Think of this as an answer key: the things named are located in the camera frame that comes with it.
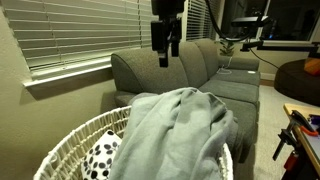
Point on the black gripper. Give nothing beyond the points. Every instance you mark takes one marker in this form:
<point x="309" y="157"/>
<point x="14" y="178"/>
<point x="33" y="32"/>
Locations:
<point x="167" y="11"/>

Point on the dark round ottoman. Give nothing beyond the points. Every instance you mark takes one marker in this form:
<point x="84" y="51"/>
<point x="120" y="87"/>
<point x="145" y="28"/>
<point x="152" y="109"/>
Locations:
<point x="293" y="81"/>

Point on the white woven basket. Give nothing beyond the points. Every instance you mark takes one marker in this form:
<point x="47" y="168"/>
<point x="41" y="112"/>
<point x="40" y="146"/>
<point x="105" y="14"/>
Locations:
<point x="65" y="159"/>

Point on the white leaf-pattern pillow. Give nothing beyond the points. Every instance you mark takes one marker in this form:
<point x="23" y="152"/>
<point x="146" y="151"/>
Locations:
<point x="97" y="162"/>

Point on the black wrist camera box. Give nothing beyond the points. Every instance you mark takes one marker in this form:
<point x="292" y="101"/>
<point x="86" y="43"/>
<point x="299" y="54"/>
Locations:
<point x="158" y="30"/>

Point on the wooden table with clamps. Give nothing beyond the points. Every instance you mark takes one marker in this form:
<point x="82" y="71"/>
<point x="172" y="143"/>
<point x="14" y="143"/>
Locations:
<point x="303" y="163"/>

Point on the orange object on ottoman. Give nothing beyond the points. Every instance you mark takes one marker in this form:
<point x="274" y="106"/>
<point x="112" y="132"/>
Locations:
<point x="312" y="66"/>

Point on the white window blinds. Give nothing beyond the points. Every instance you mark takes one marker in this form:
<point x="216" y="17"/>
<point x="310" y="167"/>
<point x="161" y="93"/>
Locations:
<point x="62" y="36"/>

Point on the green potted plant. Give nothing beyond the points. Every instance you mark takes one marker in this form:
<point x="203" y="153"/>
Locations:
<point x="227" y="48"/>

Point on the grey fabric couch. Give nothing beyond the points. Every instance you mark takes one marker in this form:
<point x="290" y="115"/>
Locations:
<point x="234" y="80"/>

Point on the green blanket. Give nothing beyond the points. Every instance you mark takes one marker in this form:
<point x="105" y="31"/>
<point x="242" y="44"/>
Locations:
<point x="177" y="135"/>

